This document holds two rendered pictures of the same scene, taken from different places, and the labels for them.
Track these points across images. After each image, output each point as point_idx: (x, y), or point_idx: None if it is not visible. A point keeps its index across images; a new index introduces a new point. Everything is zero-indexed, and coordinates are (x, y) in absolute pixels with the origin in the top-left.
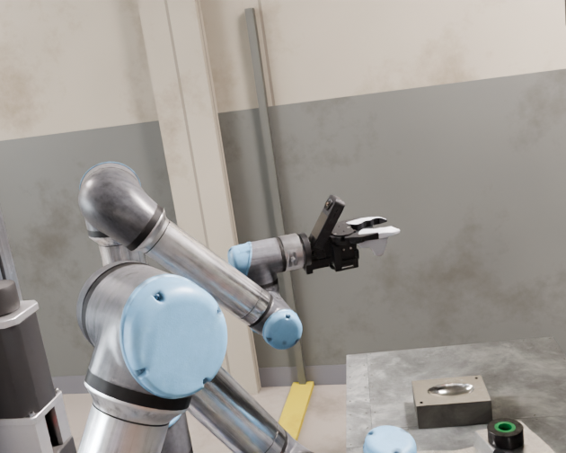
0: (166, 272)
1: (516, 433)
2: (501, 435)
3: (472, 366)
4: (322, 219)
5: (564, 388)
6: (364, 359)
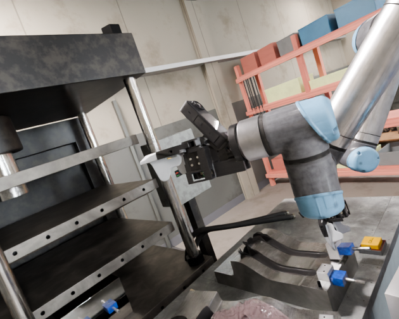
0: (367, 21)
1: (178, 316)
2: (186, 318)
3: None
4: (210, 117)
5: None
6: None
